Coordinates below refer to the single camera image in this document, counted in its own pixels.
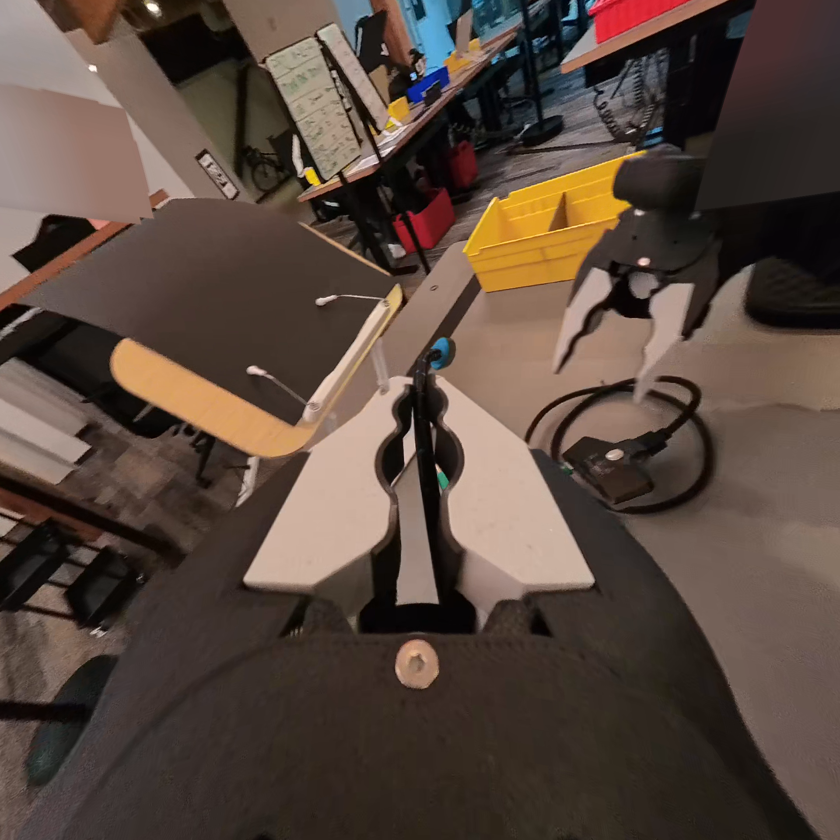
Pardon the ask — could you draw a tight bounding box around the black round stand base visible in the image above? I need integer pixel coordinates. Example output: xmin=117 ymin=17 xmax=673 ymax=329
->
xmin=517 ymin=115 xmax=565 ymax=147

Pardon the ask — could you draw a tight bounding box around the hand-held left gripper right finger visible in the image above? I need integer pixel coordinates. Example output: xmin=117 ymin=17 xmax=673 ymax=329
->
xmin=427 ymin=375 xmax=596 ymax=627

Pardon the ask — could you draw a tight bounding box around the bicycle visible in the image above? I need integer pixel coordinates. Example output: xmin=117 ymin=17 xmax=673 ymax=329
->
xmin=239 ymin=143 xmax=293 ymax=193

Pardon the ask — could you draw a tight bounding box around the blue plastic bin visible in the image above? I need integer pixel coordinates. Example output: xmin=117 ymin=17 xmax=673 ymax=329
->
xmin=406 ymin=67 xmax=451 ymax=104

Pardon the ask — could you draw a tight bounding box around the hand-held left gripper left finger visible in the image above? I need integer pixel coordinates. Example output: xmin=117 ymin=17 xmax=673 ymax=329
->
xmin=243 ymin=375 xmax=413 ymax=627

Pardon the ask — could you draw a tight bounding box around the black and plywood chair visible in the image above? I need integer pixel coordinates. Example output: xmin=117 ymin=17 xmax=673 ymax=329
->
xmin=13 ymin=197 xmax=406 ymax=506

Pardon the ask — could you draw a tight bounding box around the black braided cable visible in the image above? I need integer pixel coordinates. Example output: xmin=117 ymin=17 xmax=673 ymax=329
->
xmin=525 ymin=377 xmax=716 ymax=514

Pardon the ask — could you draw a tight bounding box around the grey work table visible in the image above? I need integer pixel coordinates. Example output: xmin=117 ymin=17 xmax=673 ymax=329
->
xmin=560 ymin=0 xmax=756 ymax=74

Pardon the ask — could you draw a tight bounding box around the black textured mat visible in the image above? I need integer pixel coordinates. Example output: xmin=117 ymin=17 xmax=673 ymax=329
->
xmin=745 ymin=256 xmax=840 ymax=329

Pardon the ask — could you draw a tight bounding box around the yellow plastic bin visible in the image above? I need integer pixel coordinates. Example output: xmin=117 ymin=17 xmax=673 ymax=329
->
xmin=462 ymin=152 xmax=647 ymax=293

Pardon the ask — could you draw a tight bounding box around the black monitor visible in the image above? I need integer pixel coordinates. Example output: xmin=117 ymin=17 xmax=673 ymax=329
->
xmin=696 ymin=0 xmax=840 ymax=214

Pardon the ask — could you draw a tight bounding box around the black blue-ringed hdmi cable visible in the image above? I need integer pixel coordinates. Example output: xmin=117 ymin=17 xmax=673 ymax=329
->
xmin=412 ymin=336 xmax=458 ymax=601

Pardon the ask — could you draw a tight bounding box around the long wooden work table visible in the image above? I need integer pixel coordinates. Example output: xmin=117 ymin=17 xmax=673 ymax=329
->
xmin=297 ymin=26 xmax=526 ymax=204

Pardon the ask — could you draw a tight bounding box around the whiteboard with green notes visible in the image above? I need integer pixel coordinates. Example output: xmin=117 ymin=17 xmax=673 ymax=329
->
xmin=264 ymin=36 xmax=363 ymax=183
xmin=317 ymin=23 xmax=389 ymax=132

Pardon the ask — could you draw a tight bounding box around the black adapter box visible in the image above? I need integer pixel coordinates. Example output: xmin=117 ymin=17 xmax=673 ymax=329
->
xmin=563 ymin=436 xmax=655 ymax=506

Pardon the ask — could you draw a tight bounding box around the red plastic bin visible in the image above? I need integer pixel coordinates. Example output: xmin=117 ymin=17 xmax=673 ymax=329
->
xmin=587 ymin=0 xmax=729 ymax=43
xmin=392 ymin=188 xmax=457 ymax=253
xmin=448 ymin=140 xmax=478 ymax=191

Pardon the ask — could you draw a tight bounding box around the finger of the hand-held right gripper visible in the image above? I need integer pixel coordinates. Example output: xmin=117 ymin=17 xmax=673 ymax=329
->
xmin=632 ymin=282 xmax=693 ymax=404
xmin=553 ymin=266 xmax=616 ymax=376

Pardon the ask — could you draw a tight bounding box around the framed wall sign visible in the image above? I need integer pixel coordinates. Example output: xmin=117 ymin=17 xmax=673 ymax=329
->
xmin=196 ymin=150 xmax=239 ymax=201

